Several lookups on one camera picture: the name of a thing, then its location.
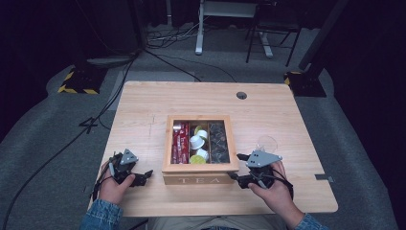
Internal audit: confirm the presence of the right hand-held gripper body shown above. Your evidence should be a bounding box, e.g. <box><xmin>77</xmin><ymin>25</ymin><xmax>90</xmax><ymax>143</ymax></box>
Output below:
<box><xmin>245</xmin><ymin>149</ymin><xmax>283</xmax><ymax>190</ymax></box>

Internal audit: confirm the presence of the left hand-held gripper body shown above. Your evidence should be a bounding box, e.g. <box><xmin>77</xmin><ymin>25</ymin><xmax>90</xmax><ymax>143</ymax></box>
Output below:
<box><xmin>108</xmin><ymin>149</ymin><xmax>139</xmax><ymax>187</ymax></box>

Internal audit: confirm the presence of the clear plastic cup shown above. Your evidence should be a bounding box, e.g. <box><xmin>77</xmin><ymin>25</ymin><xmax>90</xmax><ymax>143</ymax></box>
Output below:
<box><xmin>256</xmin><ymin>135</ymin><xmax>279</xmax><ymax>154</ymax></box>

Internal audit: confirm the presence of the wooden box with glass lid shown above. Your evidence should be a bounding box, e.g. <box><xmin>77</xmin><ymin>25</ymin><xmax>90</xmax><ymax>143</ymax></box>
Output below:
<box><xmin>161</xmin><ymin>114</ymin><xmax>240</xmax><ymax>186</ymax></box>

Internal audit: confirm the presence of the person's left hand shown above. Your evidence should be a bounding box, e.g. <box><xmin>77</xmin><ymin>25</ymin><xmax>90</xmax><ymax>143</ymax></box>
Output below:
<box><xmin>98</xmin><ymin>160</ymin><xmax>137</xmax><ymax>206</ymax></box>

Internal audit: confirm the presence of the person's right hand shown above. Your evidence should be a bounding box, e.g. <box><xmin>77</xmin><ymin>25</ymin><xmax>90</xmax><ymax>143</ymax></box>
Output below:
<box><xmin>248</xmin><ymin>160</ymin><xmax>303</xmax><ymax>221</ymax></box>

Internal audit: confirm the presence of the pile of dark tea bags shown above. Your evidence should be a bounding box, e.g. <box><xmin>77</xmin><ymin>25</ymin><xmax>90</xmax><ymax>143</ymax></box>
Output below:
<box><xmin>208</xmin><ymin>122</ymin><xmax>231</xmax><ymax>164</ymax></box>

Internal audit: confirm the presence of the large white capsule cup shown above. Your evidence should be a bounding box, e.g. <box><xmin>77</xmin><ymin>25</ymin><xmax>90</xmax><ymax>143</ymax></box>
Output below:
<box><xmin>189</xmin><ymin>134</ymin><xmax>206</xmax><ymax>150</ymax></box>

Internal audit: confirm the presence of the bundle of red stick packets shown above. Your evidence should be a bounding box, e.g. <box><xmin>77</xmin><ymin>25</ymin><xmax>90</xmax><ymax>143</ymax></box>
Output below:
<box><xmin>171</xmin><ymin>122</ymin><xmax>191</xmax><ymax>165</ymax></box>

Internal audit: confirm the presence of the grey tape strip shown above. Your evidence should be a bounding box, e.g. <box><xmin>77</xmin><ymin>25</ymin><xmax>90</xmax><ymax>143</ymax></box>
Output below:
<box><xmin>314</xmin><ymin>173</ymin><xmax>335</xmax><ymax>184</ymax></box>

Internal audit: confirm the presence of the yellow-black striped stand base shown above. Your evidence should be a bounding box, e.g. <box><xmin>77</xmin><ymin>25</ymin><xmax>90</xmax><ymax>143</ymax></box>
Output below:
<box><xmin>283</xmin><ymin>70</ymin><xmax>327</xmax><ymax>98</ymax></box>
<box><xmin>57</xmin><ymin>61</ymin><xmax>108</xmax><ymax>96</ymax></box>

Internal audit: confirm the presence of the black chair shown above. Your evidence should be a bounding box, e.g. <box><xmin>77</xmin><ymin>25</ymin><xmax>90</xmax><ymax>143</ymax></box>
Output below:
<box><xmin>244</xmin><ymin>0</ymin><xmax>304</xmax><ymax>67</ymax></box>

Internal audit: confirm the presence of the black slanted pole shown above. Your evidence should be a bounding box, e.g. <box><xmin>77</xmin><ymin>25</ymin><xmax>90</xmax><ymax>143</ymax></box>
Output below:
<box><xmin>298</xmin><ymin>0</ymin><xmax>350</xmax><ymax>72</ymax></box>

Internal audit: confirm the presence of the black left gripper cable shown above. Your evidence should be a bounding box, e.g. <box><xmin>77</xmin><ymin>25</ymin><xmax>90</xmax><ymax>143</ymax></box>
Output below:
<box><xmin>91</xmin><ymin>152</ymin><xmax>117</xmax><ymax>201</ymax></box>

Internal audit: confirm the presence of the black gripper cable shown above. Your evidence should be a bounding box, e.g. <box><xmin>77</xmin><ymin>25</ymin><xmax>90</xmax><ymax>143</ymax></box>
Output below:
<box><xmin>270</xmin><ymin>168</ymin><xmax>295</xmax><ymax>201</ymax></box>
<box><xmin>91</xmin><ymin>152</ymin><xmax>117</xmax><ymax>201</ymax></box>

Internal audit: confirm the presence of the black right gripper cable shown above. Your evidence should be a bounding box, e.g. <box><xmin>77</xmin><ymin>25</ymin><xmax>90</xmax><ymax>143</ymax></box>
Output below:
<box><xmin>270</xmin><ymin>168</ymin><xmax>295</xmax><ymax>201</ymax></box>

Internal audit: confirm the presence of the long black floor cable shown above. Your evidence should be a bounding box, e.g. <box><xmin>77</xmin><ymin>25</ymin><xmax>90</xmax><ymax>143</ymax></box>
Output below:
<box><xmin>1</xmin><ymin>51</ymin><xmax>142</xmax><ymax>230</ymax></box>

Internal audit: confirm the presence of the bundle of floor cables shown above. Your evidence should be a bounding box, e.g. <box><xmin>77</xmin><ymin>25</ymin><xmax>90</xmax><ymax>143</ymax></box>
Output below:
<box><xmin>145</xmin><ymin>22</ymin><xmax>205</xmax><ymax>51</ymax></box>

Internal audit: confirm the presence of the white desk frame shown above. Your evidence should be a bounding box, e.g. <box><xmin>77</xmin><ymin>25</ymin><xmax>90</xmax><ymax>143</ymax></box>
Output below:
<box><xmin>194</xmin><ymin>0</ymin><xmax>275</xmax><ymax>58</ymax></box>

